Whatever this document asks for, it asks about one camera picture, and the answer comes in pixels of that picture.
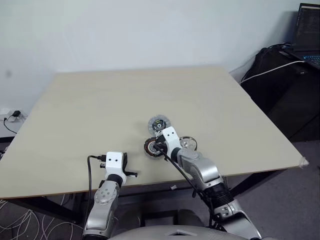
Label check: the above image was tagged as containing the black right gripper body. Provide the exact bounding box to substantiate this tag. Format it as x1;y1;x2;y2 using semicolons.
154;134;168;152

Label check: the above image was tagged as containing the motor housing with copper windings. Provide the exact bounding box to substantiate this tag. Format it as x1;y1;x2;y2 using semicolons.
143;136;164;160

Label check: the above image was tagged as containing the spoked silver rotor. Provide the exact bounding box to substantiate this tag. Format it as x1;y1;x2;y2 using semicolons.
179;135;199;151

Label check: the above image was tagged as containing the grey robot torso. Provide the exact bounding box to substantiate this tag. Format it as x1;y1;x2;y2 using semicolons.
106;224;253;240

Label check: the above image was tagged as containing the dark rounded shape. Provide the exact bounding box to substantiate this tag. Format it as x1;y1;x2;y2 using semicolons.
177;209;207;230

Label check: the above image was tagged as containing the white power strip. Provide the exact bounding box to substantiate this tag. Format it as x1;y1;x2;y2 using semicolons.
0;108;28;123

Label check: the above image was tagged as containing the black bag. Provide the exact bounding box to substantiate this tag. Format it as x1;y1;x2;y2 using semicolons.
240;45;320;142

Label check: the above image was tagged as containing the clear table corner protector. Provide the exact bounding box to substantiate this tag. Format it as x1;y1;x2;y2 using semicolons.
298;156;310;169

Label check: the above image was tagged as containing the black open laptop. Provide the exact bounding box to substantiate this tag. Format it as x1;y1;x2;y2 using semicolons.
290;2;320;70

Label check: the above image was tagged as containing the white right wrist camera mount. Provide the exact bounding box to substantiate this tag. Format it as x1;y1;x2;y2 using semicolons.
161;126;183;161

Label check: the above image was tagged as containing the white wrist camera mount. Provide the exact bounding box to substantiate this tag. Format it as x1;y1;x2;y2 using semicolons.
161;126;183;161
104;151;127;181

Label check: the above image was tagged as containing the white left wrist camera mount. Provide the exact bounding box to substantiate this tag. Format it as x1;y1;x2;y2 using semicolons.
104;151;127;181

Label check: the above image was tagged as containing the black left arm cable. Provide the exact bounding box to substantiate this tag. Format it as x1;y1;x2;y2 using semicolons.
84;154;106;228

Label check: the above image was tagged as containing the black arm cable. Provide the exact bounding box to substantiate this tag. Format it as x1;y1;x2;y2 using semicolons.
155;142;221;228
84;154;106;228

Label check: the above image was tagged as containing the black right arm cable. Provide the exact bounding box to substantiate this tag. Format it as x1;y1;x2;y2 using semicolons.
155;142;221;228

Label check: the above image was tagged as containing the black table frame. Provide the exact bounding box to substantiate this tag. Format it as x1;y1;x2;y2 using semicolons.
6;166;288;225

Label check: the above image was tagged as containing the thin black power cord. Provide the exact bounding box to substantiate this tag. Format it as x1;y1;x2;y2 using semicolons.
2;116;17;135

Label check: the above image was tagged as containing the white cable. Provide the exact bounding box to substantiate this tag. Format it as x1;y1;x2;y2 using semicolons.
240;59;305;84

